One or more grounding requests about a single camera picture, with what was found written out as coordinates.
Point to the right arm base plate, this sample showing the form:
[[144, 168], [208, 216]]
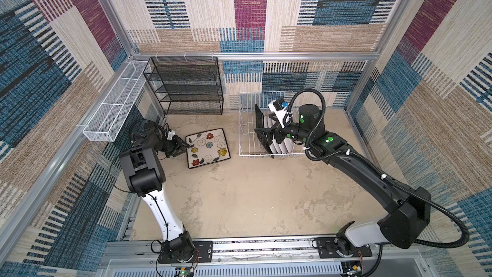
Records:
[[327, 248]]

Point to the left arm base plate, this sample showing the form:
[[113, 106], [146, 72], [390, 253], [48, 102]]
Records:
[[201, 253]]

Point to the white round plate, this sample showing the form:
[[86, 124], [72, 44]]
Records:
[[273, 146], [277, 138], [287, 144]]

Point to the white mesh wall basket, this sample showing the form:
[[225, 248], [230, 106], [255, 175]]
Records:
[[111, 114]]

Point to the black wire shelf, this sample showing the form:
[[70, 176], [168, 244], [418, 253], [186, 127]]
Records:
[[186, 85]]

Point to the floral square plate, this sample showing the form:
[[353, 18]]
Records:
[[207, 147]]

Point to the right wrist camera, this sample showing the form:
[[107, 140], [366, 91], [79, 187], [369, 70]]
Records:
[[280, 108]]

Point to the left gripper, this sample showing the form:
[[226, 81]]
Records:
[[179, 146]]

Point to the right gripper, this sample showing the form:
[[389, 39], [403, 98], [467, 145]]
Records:
[[271, 134]]

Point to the white wire dish rack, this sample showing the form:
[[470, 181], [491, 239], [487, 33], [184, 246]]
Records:
[[249, 145]]

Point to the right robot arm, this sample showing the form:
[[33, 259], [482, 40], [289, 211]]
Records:
[[407, 209]]

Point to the aluminium mounting rail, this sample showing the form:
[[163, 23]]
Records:
[[264, 256]]

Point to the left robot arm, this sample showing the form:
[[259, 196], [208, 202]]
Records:
[[145, 177]]

